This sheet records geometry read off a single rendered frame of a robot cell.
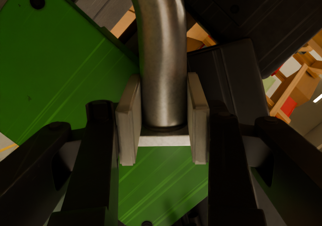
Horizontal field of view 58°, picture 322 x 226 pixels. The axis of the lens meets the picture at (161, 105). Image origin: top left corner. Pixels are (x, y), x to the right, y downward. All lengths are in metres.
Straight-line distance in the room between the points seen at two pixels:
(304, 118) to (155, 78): 9.55
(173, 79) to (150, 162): 0.09
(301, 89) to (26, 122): 4.11
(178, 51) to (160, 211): 0.15
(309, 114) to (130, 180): 9.51
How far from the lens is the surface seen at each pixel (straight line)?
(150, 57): 0.17
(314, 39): 1.00
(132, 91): 0.16
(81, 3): 0.69
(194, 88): 0.16
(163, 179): 0.25
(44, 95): 0.23
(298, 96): 4.28
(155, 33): 0.17
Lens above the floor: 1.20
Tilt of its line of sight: 2 degrees down
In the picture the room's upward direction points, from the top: 136 degrees clockwise
